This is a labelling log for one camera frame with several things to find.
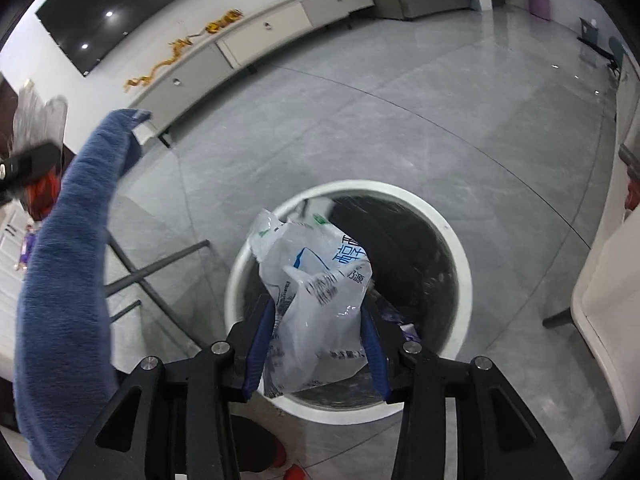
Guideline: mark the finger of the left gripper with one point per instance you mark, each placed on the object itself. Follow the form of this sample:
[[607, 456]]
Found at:
[[26, 167]]

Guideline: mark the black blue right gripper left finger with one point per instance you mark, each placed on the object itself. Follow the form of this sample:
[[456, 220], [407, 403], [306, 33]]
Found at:
[[168, 419]]

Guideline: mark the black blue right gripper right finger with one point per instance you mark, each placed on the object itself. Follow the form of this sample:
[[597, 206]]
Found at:
[[498, 437]]

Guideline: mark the white plastic bag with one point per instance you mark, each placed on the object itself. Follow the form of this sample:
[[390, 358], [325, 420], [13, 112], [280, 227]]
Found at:
[[317, 277]]

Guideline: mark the red orange chip bag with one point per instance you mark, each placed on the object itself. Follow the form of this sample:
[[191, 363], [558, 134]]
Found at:
[[41, 195]]

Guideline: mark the crumpled silver white wrapper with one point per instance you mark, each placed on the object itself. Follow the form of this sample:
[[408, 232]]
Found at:
[[37, 122]]

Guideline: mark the blue fluffy table cover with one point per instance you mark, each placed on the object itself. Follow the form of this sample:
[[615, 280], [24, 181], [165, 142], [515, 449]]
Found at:
[[63, 376]]

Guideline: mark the beige chair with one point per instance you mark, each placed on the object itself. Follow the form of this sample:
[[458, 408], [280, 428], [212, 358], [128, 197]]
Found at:
[[605, 299]]

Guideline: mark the white grey TV cabinet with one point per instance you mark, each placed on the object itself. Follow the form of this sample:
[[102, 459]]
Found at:
[[237, 47]]

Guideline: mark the golden dragon ornament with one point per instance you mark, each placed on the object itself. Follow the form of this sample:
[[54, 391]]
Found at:
[[181, 45]]

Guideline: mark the dark green small bin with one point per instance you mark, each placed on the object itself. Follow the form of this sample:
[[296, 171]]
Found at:
[[589, 32]]

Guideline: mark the purple stool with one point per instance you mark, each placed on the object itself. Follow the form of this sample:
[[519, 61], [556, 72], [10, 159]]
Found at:
[[540, 9]]

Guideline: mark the black table leg frame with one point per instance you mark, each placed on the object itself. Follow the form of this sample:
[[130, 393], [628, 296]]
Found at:
[[139, 277]]

